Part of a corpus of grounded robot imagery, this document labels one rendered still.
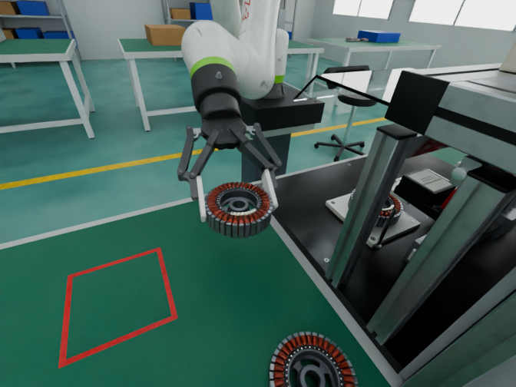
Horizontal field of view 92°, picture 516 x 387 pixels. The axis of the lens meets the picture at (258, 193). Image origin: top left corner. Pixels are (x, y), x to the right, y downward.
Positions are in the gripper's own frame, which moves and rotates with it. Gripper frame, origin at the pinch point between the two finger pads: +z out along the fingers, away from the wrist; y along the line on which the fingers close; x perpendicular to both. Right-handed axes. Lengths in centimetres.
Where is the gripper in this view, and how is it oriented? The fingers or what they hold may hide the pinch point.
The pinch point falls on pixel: (238, 203)
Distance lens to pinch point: 42.0
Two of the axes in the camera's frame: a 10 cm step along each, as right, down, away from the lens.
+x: 2.2, -3.7, -9.0
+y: -9.5, 1.2, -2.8
